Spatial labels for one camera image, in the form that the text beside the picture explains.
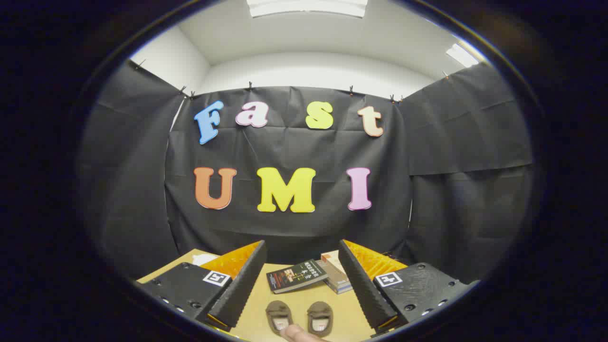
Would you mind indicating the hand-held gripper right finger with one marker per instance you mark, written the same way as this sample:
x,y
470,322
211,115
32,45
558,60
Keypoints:
x,y
363,289

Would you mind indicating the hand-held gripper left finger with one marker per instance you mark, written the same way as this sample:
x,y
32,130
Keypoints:
x,y
242,289

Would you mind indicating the brown fuzzy shoe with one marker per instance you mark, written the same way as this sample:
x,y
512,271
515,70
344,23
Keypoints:
x,y
319,311
279,311

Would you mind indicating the blue cover book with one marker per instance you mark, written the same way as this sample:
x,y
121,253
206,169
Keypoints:
x,y
340,289

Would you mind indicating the white cover book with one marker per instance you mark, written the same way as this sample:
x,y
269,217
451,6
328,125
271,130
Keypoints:
x,y
335,279

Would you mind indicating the black paperback book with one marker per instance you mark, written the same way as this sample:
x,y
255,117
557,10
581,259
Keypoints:
x,y
297,275

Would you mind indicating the row of small cloth clips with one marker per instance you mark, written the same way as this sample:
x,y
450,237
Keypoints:
x,y
250,86

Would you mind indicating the ceiling light panel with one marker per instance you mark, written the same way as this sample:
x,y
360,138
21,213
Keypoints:
x,y
461,55
306,7

